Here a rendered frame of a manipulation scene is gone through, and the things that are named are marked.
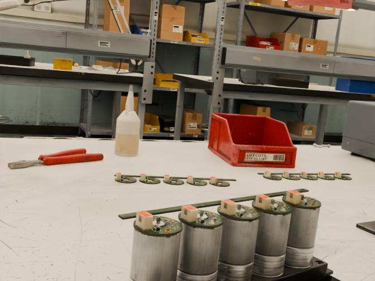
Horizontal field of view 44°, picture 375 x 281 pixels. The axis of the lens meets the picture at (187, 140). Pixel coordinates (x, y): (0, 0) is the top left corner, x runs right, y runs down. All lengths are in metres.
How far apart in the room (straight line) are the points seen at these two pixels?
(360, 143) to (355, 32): 5.30
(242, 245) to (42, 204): 0.24
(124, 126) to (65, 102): 4.10
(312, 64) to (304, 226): 2.87
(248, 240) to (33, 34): 2.34
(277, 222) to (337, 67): 3.01
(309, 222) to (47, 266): 0.17
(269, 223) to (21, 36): 2.33
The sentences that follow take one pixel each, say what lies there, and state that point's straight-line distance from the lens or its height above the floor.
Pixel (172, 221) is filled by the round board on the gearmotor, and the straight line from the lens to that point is 0.25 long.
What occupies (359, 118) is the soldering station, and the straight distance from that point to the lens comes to 0.87.
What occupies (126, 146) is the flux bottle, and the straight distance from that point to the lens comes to 0.66.
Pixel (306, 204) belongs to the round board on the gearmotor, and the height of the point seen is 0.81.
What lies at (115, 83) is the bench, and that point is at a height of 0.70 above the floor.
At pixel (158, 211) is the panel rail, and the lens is 0.26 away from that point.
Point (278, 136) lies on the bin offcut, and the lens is 0.75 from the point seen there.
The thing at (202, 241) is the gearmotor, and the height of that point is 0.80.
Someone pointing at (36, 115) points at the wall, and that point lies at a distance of 4.74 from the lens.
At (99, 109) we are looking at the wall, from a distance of 4.81.
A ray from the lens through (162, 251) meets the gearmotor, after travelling 0.24.
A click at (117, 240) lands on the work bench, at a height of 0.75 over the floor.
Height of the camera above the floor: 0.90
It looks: 10 degrees down
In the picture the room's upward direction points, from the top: 6 degrees clockwise
